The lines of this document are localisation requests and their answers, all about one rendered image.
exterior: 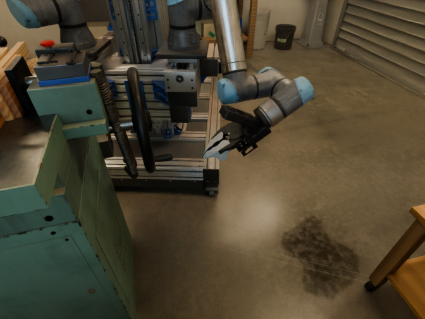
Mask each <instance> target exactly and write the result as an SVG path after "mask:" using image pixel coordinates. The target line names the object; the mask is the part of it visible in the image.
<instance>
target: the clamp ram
mask: <svg viewBox="0 0 425 319"><path fill-rule="evenodd" d="M4 72H5V74H6V76H7V78H8V80H9V82H10V84H11V86H12V88H13V90H14V92H15V93H16V95H17V97H18V99H19V101H20V103H21V105H22V106H23V109H24V110H28V109H32V106H33V103H32V101H31V99H30V97H29V95H28V93H27V89H28V87H29V85H30V84H31V82H32V80H33V79H35V78H37V76H32V74H31V73H30V70H29V69H28V66H27V64H26V62H25V60H24V57H23V56H17V57H15V59H14V60H13V61H12V62H11V63H10V64H9V65H8V67H7V68H6V69H5V70H4Z"/></svg>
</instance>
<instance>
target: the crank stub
mask: <svg viewBox="0 0 425 319"><path fill-rule="evenodd" d="M172 159H173V155H172V154H171V153H164V154H160V155H157V156H154V161H155V162H164V161H171V160H172Z"/></svg>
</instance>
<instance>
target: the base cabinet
mask: <svg viewBox="0 0 425 319"><path fill-rule="evenodd" d="M0 319H137V317H136V305H135V284H134V272H133V251H132V237H131V235H130V231H129V229H128V225H127V224H126V220H125V217H124V214H123V211H122V209H121V206H120V202H119V200H118V197H117V195H116V191H115V189H114V185H113V183H112V180H111V177H110V174H109V172H108V168H107V166H106V162H105V160H104V157H103V155H102V151H101V148H100V145H99V143H98V140H97V137H96V135H95V136H90V137H89V141H88V146H87V156H86V161H85V171H84V176H83V186H82V195H81V200H80V209H79V215H78V220H77V221H73V222H68V223H62V224H59V225H53V226H50V227H44V228H38V229H35V230H29V231H26V232H20V233H17V234H11V235H6V236H2V237H0Z"/></svg>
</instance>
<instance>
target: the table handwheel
mask: <svg viewBox="0 0 425 319"><path fill-rule="evenodd" d="M126 74H127V80H128V88H129V93H130V100H131V104H132V111H133V113H132V114H131V117H126V118H119V121H120V126H121V128H122V131H128V130H134V132H136V133H137V137H138V140H139V146H140V151H141V154H142V159H143V162H144V166H145V170H146V171H147V172H148V173H154V172H155V171H156V164H155V161H154V154H153V150H152V144H151V137H150V133H149V132H151V131H152V129H153V128H152V121H151V115H150V112H149V111H147V110H145V106H144V100H143V96H142V89H141V86H140V79H139V73H138V70H137V69H136V68H135V67H130V68H128V70H127V73H126ZM113 132H114V131H113V129H112V127H111V125H110V122H109V134H110V133H113Z"/></svg>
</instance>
